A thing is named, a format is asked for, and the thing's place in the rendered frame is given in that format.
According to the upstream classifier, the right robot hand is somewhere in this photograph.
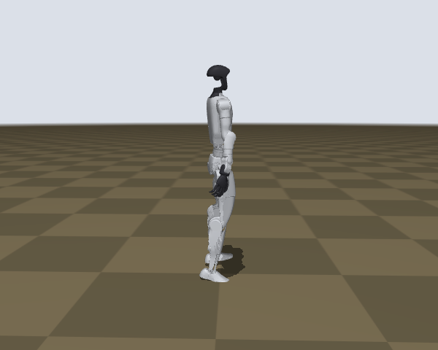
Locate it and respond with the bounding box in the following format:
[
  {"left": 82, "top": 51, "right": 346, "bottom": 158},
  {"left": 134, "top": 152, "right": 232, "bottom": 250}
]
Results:
[{"left": 209, "top": 164, "right": 230, "bottom": 197}]

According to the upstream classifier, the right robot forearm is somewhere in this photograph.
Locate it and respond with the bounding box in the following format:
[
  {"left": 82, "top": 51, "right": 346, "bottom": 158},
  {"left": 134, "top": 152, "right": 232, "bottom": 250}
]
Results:
[{"left": 220, "top": 132, "right": 236, "bottom": 174}]

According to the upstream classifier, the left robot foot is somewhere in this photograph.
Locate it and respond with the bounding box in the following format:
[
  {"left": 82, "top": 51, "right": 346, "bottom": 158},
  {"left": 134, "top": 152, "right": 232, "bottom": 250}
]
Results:
[{"left": 205, "top": 252, "right": 233, "bottom": 263}]

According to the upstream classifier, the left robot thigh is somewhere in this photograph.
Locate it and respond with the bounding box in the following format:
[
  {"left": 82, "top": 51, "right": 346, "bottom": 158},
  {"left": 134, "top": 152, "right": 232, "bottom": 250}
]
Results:
[{"left": 207, "top": 163, "right": 220, "bottom": 219}]

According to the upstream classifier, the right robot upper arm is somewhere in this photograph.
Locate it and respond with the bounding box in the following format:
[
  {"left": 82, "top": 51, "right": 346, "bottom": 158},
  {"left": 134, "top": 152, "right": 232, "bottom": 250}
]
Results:
[{"left": 216, "top": 99, "right": 236, "bottom": 141}]

